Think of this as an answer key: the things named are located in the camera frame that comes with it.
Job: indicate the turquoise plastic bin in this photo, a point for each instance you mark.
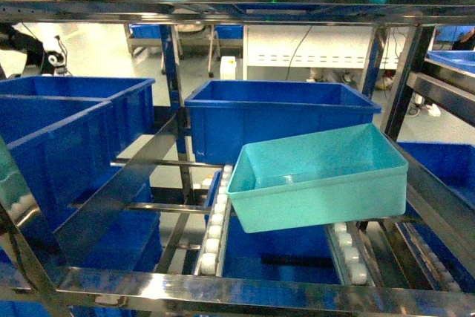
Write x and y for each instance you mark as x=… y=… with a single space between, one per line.
x=346 y=174

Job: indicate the blue bin lower shelf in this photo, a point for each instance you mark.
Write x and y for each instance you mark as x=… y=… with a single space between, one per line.
x=298 y=255

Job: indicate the blue bin rear centre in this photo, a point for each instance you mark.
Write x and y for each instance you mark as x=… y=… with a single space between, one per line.
x=228 y=114

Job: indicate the blue bin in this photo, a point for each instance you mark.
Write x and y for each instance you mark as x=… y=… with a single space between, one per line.
x=132 y=112
x=228 y=114
x=52 y=150
x=452 y=163

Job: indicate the white perforated table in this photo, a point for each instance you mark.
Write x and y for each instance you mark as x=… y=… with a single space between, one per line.
x=318 y=46

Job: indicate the blue bin left rear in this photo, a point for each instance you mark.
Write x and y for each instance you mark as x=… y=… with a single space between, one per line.
x=132 y=112

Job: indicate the white roller track left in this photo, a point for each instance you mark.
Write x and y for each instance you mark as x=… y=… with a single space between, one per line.
x=211 y=257

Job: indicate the white roller track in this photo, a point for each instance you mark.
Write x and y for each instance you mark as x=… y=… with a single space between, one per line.
x=347 y=257
x=211 y=257

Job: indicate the white roller track right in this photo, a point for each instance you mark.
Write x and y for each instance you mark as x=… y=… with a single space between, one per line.
x=347 y=257

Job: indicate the blue bin left front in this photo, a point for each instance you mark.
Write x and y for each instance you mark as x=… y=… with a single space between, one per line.
x=52 y=150

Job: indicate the blue bin right side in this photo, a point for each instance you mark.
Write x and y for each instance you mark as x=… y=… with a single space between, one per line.
x=452 y=163

